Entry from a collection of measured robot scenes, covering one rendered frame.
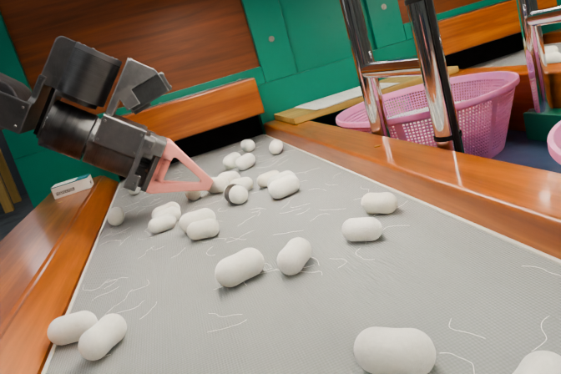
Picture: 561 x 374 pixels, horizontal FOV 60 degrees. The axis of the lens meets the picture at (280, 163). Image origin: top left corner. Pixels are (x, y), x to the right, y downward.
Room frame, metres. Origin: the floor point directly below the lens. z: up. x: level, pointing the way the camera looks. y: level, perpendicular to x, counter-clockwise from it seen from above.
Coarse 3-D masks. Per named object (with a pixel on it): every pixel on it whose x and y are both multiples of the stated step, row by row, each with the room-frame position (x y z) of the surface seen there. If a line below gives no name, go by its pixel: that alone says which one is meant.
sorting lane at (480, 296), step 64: (128, 192) 0.80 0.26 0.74; (256, 192) 0.56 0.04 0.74; (320, 192) 0.49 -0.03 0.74; (128, 256) 0.46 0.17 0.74; (192, 256) 0.41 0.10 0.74; (320, 256) 0.33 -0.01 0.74; (384, 256) 0.30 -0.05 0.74; (448, 256) 0.28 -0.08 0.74; (512, 256) 0.26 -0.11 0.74; (128, 320) 0.32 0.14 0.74; (192, 320) 0.29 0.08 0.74; (256, 320) 0.27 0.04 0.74; (320, 320) 0.25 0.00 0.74; (384, 320) 0.23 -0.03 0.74; (448, 320) 0.22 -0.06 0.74; (512, 320) 0.20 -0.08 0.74
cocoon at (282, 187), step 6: (288, 174) 0.52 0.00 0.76; (276, 180) 0.51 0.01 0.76; (282, 180) 0.50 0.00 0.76; (288, 180) 0.51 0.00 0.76; (294, 180) 0.51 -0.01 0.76; (270, 186) 0.50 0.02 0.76; (276, 186) 0.50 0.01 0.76; (282, 186) 0.50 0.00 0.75; (288, 186) 0.50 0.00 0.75; (294, 186) 0.50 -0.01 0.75; (270, 192) 0.50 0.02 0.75; (276, 192) 0.50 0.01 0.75; (282, 192) 0.50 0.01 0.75; (288, 192) 0.50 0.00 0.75; (294, 192) 0.51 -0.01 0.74; (276, 198) 0.50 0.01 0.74
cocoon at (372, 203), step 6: (384, 192) 0.38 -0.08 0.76; (366, 198) 0.38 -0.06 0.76; (372, 198) 0.38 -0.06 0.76; (378, 198) 0.37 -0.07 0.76; (384, 198) 0.37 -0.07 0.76; (390, 198) 0.37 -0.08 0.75; (396, 198) 0.37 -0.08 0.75; (366, 204) 0.38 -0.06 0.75; (372, 204) 0.38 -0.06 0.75; (378, 204) 0.37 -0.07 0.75; (384, 204) 0.37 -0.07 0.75; (390, 204) 0.37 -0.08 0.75; (396, 204) 0.37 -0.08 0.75; (366, 210) 0.38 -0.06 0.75; (372, 210) 0.38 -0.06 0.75; (378, 210) 0.37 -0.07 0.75; (384, 210) 0.37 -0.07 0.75; (390, 210) 0.37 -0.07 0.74
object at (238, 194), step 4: (236, 184) 0.54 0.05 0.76; (232, 188) 0.53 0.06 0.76; (236, 188) 0.53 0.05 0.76; (240, 188) 0.53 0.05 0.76; (244, 188) 0.53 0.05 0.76; (224, 192) 0.54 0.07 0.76; (232, 192) 0.53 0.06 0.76; (236, 192) 0.52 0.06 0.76; (240, 192) 0.52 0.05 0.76; (244, 192) 0.53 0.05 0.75; (224, 196) 0.54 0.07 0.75; (232, 196) 0.52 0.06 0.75; (236, 196) 0.52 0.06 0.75; (240, 196) 0.52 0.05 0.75; (244, 196) 0.52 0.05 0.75; (232, 200) 0.53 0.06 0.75; (236, 200) 0.52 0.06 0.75; (240, 200) 0.52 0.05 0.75; (244, 200) 0.53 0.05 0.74
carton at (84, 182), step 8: (80, 176) 0.82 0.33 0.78; (88, 176) 0.81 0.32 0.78; (56, 184) 0.80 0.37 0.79; (64, 184) 0.79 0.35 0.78; (72, 184) 0.79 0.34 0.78; (80, 184) 0.79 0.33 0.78; (88, 184) 0.80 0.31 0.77; (56, 192) 0.79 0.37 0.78; (64, 192) 0.79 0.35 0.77; (72, 192) 0.79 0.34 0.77
